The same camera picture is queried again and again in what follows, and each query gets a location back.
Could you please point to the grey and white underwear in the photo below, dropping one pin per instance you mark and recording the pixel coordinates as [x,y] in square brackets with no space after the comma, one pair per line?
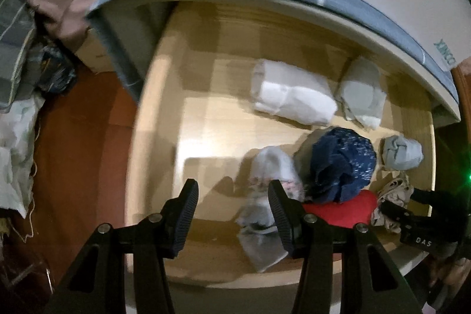
[362,93]

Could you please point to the navy speckled underwear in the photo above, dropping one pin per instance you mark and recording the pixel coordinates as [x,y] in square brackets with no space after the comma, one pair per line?
[342,159]

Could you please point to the light wooden panel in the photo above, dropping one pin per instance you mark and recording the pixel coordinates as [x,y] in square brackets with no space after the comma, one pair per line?
[99,53]

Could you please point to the plain grey underwear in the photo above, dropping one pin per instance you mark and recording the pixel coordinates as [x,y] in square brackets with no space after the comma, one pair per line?
[257,244]

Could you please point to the person's right hand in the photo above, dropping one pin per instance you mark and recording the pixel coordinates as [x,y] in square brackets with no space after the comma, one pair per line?
[454,275]

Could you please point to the dark printed bag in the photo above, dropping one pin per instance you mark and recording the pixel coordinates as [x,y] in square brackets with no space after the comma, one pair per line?
[55,69]

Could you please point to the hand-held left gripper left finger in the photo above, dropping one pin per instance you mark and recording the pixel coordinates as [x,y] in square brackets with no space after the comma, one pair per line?
[184,222]

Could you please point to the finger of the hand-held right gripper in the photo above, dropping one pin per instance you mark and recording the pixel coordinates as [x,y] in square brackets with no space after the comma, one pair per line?
[423,196]
[393,211]

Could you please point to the light grey pink-patterned underwear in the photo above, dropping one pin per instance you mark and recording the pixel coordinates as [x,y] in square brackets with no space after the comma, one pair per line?
[272,167]

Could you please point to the grey plaid cloth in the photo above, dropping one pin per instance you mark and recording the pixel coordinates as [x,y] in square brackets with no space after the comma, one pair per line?
[14,41]

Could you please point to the brown wooden furniture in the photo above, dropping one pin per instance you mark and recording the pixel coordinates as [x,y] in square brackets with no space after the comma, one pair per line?
[463,73]

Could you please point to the grey drawer with wooden inside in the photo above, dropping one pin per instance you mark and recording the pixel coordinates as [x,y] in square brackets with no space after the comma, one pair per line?
[206,137]

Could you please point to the beige patterned underwear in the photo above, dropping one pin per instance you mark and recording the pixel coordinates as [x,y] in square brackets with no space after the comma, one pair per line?
[395,189]

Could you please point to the white floral cloth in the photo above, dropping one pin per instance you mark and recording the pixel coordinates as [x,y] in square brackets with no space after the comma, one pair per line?
[14,159]

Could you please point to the red underwear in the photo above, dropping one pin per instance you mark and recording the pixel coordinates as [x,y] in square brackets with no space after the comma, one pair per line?
[342,211]

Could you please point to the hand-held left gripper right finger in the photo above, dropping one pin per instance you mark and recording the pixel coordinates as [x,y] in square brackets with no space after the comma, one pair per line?
[285,222]

